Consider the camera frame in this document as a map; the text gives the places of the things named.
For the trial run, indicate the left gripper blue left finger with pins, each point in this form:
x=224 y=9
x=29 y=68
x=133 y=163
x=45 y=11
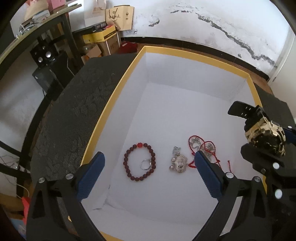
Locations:
x=87 y=175

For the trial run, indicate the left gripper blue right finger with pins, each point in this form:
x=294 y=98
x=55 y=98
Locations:
x=211 y=174

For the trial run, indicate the gold black wrist watch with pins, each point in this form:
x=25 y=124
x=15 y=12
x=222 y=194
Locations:
x=260 y=131

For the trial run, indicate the yellow white cardboard box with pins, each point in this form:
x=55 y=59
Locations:
x=165 y=97

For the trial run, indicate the white door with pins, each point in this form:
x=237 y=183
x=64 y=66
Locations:
x=282 y=80

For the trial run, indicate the brown cardboard box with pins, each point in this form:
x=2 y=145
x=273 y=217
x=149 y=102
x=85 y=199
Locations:
x=110 y=46

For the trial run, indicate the black speaker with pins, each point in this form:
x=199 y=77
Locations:
x=43 y=54

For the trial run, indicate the red fabric item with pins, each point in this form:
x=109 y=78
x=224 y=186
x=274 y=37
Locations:
x=127 y=47

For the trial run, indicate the yellow black flat box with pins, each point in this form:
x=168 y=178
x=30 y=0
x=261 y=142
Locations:
x=100 y=36

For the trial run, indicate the brown paper shopping bag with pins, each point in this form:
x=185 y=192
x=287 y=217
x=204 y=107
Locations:
x=120 y=16

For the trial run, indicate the white paper shopping bag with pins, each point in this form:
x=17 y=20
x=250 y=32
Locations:
x=94 y=12

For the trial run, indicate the pink box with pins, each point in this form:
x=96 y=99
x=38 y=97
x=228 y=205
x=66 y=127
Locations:
x=54 y=4

